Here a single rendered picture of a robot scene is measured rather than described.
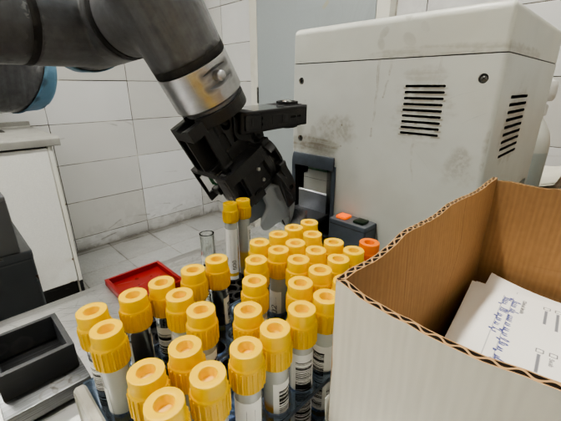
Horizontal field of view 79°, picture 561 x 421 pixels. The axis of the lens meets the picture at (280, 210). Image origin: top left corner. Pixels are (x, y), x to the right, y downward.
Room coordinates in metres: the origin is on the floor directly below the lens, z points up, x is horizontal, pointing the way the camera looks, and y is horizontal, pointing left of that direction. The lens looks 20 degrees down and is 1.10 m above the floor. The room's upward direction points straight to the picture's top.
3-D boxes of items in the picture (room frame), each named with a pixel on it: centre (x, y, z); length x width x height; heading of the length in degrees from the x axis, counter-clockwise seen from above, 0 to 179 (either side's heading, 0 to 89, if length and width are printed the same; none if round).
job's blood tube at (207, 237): (0.27, 0.06, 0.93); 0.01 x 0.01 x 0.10
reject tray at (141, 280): (0.35, 0.16, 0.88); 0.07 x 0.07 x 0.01; 45
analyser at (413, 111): (0.53, -0.20, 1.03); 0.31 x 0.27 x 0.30; 135
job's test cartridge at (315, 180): (0.52, -0.07, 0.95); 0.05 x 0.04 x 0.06; 45
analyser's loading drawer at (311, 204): (0.54, -0.08, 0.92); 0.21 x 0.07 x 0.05; 135
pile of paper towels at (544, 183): (0.77, -0.59, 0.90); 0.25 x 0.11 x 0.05; 135
